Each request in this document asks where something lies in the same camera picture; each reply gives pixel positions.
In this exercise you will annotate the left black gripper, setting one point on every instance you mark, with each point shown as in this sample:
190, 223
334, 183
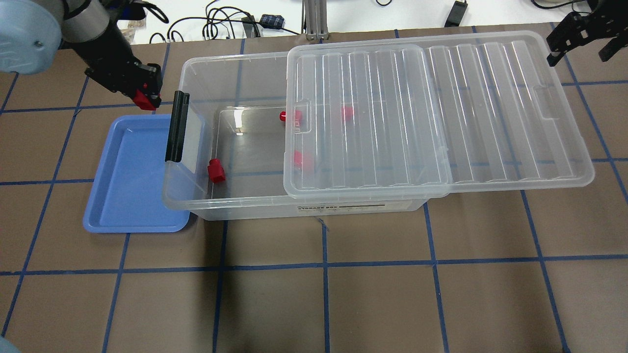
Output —
104, 45

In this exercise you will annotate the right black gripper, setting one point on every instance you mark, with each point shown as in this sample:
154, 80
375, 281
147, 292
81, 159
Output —
585, 30

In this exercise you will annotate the clear plastic box lid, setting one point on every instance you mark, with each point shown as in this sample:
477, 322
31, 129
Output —
505, 116

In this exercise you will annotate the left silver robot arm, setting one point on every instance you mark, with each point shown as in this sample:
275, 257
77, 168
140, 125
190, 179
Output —
32, 31

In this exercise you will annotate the clear plastic storage box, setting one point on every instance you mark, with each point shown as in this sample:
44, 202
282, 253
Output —
252, 111

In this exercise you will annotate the blue plastic tray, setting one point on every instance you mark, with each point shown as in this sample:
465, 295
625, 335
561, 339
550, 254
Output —
126, 193

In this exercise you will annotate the black power brick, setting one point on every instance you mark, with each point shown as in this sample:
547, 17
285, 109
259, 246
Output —
456, 14

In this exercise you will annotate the black power adapter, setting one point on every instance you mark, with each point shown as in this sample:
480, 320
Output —
272, 21

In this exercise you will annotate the black box latch handle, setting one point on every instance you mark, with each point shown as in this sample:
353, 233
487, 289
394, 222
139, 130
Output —
176, 134

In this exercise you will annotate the aluminium frame post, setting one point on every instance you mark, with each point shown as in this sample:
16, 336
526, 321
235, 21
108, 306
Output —
315, 20

